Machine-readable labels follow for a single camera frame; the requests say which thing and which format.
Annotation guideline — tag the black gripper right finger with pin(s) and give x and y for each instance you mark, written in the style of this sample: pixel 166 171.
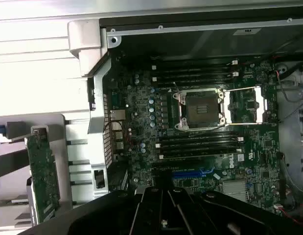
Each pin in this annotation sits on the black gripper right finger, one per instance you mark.
pixel 227 218

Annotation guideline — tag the green motherboard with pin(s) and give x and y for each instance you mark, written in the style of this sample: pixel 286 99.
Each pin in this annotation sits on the green motherboard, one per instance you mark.
pixel 259 151

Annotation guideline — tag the silver chipset heatsink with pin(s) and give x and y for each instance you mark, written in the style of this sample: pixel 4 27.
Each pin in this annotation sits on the silver chipset heatsink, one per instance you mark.
pixel 234 191

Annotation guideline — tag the open black PC case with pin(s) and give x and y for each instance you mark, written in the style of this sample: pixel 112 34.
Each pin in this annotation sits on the open black PC case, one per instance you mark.
pixel 97 102

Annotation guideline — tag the black expansion slot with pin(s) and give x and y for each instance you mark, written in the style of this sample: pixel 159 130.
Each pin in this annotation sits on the black expansion slot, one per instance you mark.
pixel 175 169

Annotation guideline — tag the metal socket cover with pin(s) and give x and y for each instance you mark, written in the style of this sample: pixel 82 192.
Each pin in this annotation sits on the metal socket cover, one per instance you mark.
pixel 246 105

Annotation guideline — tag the grey parts rack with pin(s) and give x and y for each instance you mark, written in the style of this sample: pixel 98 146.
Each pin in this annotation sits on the grey parts rack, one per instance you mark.
pixel 75 151

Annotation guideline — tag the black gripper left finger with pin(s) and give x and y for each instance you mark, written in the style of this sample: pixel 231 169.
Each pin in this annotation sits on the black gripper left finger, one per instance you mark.
pixel 104 215

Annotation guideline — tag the blue expansion slot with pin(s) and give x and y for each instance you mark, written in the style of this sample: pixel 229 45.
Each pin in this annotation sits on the blue expansion slot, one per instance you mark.
pixel 189 174

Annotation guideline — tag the CPU socket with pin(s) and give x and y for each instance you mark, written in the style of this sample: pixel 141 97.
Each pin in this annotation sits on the CPU socket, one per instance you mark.
pixel 200 109

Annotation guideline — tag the silver metal drive cage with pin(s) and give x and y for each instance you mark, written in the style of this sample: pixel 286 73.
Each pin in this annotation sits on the silver metal drive cage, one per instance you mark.
pixel 292 137

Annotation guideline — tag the black RAM slot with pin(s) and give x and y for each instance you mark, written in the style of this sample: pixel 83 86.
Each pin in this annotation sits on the black RAM slot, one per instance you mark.
pixel 200 149
pixel 200 138
pixel 190 69
pixel 190 74
pixel 190 79
pixel 190 64
pixel 197 144

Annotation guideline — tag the thin metal locking lever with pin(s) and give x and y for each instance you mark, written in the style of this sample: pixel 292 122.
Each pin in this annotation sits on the thin metal locking lever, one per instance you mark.
pixel 177 87

